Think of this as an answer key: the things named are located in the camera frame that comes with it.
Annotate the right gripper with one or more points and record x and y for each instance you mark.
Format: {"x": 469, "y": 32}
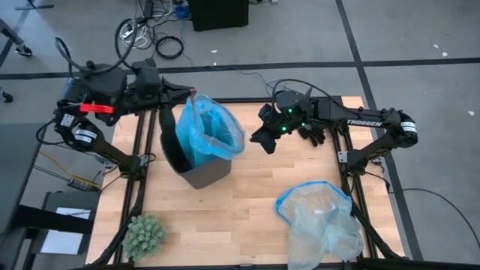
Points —
{"x": 294, "y": 112}

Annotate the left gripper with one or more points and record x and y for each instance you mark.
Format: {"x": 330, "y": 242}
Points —
{"x": 146, "y": 90}

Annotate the grey trash bin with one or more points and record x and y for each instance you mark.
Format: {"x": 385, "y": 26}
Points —
{"x": 210, "y": 176}

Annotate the translucent blue-rimmed trash bag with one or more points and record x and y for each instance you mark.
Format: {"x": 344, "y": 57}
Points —
{"x": 318, "y": 225}

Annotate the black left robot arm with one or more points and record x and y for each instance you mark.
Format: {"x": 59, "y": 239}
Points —
{"x": 108, "y": 86}

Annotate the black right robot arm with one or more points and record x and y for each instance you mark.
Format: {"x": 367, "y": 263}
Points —
{"x": 363, "y": 120}

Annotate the white power strip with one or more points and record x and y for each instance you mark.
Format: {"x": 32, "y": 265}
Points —
{"x": 129, "y": 32}

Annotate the long red tape strip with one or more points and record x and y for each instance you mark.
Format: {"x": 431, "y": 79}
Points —
{"x": 96, "y": 108}

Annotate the black power adapter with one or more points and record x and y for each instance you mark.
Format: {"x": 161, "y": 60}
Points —
{"x": 148, "y": 9}

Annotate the black box cabinet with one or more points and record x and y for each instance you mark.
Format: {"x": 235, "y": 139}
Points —
{"x": 217, "y": 15}

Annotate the small electronics board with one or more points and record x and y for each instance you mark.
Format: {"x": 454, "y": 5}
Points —
{"x": 80, "y": 183}

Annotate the green artificial plant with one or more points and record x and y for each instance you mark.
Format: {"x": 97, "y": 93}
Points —
{"x": 144, "y": 236}

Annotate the metal leg with caster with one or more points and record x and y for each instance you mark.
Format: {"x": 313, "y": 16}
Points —
{"x": 22, "y": 50}

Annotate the black floor stand foot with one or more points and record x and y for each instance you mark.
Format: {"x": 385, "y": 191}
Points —
{"x": 33, "y": 6}

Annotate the black caster wheel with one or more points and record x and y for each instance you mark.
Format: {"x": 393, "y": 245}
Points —
{"x": 5, "y": 97}

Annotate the dark grey desk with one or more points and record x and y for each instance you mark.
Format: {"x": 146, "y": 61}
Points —
{"x": 18, "y": 168}

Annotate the black bar stand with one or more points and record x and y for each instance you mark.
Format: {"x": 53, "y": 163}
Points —
{"x": 56, "y": 221}

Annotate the white paper on base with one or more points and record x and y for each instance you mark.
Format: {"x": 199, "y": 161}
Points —
{"x": 63, "y": 243}

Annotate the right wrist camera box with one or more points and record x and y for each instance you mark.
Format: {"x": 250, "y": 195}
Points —
{"x": 270, "y": 145}

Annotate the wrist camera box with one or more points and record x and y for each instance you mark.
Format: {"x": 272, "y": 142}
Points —
{"x": 270, "y": 145}
{"x": 144, "y": 66}

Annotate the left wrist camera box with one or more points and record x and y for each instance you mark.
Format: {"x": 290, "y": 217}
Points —
{"x": 144, "y": 66}

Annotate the grey base plate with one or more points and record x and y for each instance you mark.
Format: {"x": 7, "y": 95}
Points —
{"x": 75, "y": 198}

